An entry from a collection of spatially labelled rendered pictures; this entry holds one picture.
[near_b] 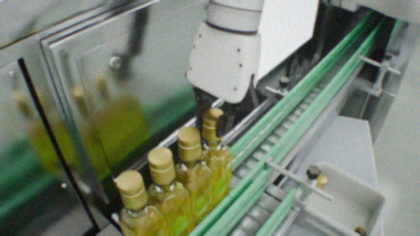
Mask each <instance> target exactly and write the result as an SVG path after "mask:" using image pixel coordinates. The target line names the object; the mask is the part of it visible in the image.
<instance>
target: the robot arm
mask: <svg viewBox="0 0 420 236"><path fill-rule="evenodd" d="M345 1H347V2H353V3H356V4H360V5H364V6H366V7H370V8H371V9H374V10H376V11H379V12H381V13H383V14H386V15H388V16H391V17H393V18H395V19H398V20H403V21H407V22H411V23H413V24H419V25H420V0H345ZM264 2H265V0H209V1H208V2H205V3H204V5H203V9H204V10H206V11H207V15H206V20H201V22H200V24H199V27H198V31H197V33H196V35H195V38H194V42H193V45H192V48H191V52H190V55H189V62H188V66H187V72H186V73H185V78H186V79H187V80H188V82H189V83H190V84H192V89H193V90H194V94H195V97H194V100H195V101H196V102H197V103H198V104H197V109H196V113H195V122H194V124H195V125H197V126H199V125H202V124H203V113H204V112H205V111H206V110H207V109H210V108H212V104H213V101H212V99H210V98H211V96H212V94H213V95H215V96H216V97H218V98H220V99H222V100H224V109H223V114H221V115H219V117H218V122H217V128H216V137H217V138H220V137H221V136H223V135H225V134H228V133H230V131H231V129H232V125H233V122H234V118H235V114H236V113H240V112H242V111H254V110H255V109H256V108H258V106H259V105H258V99H257V95H256V93H255V85H256V83H257V78H258V72H259V62H260V57H261V50H262V42H261V34H260V33H259V32H258V27H259V25H260V22H261V19H262V13H263V8H264ZM244 96H245V98H246V102H240V101H242V99H243V98H244Z"/></svg>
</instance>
